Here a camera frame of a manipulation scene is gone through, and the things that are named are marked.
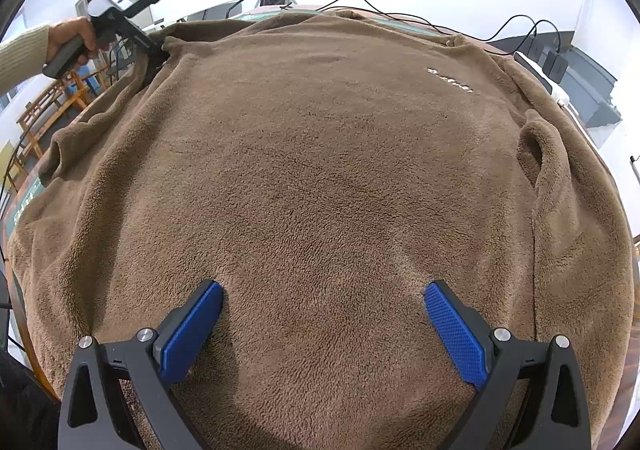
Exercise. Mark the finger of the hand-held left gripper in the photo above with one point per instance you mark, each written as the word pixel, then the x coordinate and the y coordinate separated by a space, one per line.
pixel 142 39

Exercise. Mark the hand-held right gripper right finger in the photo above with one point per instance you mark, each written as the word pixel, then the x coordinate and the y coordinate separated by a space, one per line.
pixel 457 335

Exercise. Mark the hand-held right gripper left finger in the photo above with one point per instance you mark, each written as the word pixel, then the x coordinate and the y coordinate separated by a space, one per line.
pixel 192 330

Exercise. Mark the brown fleece sweater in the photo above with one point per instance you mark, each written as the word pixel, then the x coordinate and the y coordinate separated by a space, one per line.
pixel 320 180

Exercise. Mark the person's left forearm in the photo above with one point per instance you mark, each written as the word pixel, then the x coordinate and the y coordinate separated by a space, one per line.
pixel 22 57

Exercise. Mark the person's left hand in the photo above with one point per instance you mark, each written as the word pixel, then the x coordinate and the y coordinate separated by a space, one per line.
pixel 67 29

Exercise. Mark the black metal chair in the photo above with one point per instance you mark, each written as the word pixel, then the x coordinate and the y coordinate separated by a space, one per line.
pixel 117 67

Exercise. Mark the glass table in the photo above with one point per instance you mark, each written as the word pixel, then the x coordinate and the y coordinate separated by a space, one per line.
pixel 215 12

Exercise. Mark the green table mat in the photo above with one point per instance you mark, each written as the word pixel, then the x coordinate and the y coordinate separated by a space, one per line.
pixel 25 210

